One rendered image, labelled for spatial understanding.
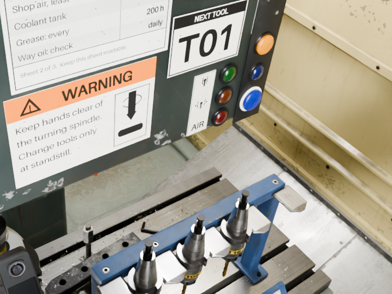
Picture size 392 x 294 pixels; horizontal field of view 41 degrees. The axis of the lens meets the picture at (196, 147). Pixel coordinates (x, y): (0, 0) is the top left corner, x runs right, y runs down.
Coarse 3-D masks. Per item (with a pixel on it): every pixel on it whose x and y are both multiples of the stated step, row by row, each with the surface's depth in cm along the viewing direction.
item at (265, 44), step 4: (264, 36) 61; (268, 36) 61; (260, 40) 61; (264, 40) 61; (268, 40) 61; (272, 40) 62; (260, 44) 61; (264, 44) 61; (268, 44) 61; (272, 44) 62; (260, 48) 61; (264, 48) 61; (268, 48) 62; (260, 52) 62; (264, 52) 62
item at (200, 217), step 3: (201, 213) 95; (198, 216) 94; (201, 216) 94; (204, 216) 95; (198, 219) 94; (201, 219) 94; (204, 219) 94; (195, 222) 96; (198, 222) 95; (201, 222) 95; (195, 225) 96; (198, 225) 95; (201, 225) 95; (195, 228) 96; (198, 228) 95; (201, 228) 95; (195, 231) 96; (198, 231) 96; (201, 231) 96
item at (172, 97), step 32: (192, 0) 51; (224, 0) 54; (256, 0) 57; (0, 32) 40; (0, 64) 42; (160, 64) 53; (224, 64) 60; (0, 96) 44; (160, 96) 56; (0, 128) 46; (160, 128) 60; (0, 160) 48; (96, 160) 56; (0, 192) 50; (32, 192) 53
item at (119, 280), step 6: (120, 276) 96; (108, 282) 95; (114, 282) 95; (120, 282) 95; (126, 282) 96; (96, 288) 94; (102, 288) 94; (108, 288) 94; (114, 288) 94; (120, 288) 94; (126, 288) 94
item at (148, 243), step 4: (148, 240) 89; (152, 240) 89; (148, 244) 88; (152, 244) 89; (144, 248) 90; (148, 248) 89; (152, 248) 90; (144, 252) 90; (148, 252) 90; (152, 252) 90; (144, 256) 90; (148, 256) 90; (152, 256) 91
